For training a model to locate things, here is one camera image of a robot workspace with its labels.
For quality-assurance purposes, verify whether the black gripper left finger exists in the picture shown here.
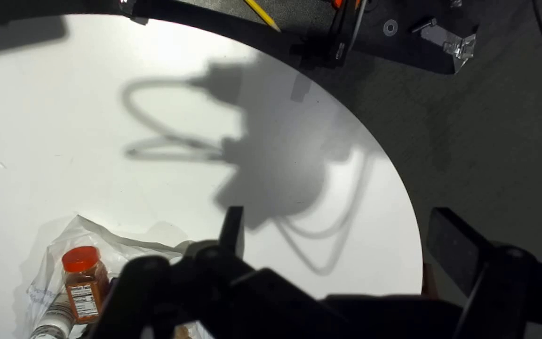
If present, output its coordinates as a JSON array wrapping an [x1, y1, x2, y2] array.
[[218, 206, 247, 258]]

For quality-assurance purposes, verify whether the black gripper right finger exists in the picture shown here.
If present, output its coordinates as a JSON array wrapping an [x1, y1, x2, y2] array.
[[425, 206, 495, 304]]

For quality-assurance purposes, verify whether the white plastic bottle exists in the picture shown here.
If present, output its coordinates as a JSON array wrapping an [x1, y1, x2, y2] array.
[[28, 294, 74, 339]]

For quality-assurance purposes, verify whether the clear plastic bag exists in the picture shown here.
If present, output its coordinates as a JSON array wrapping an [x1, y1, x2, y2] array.
[[19, 213, 192, 339]]

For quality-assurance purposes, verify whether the spice jar red lid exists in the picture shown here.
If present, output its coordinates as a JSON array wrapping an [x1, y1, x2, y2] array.
[[60, 245, 111, 326]]

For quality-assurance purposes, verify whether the yellow pencil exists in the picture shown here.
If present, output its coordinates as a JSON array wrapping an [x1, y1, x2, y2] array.
[[243, 0, 282, 34]]

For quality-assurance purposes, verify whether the silver metal bracket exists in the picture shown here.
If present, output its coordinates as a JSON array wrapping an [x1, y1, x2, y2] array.
[[418, 17, 478, 72]]

